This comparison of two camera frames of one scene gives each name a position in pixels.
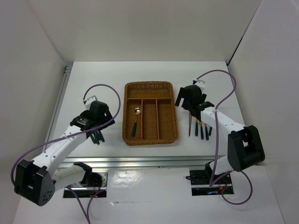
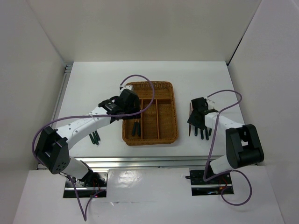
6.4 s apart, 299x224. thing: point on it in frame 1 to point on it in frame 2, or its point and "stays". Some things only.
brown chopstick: x=189 y=123 stays
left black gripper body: x=106 y=118 to x=131 y=109
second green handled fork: x=200 y=123 stays
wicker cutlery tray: x=157 y=123 stays
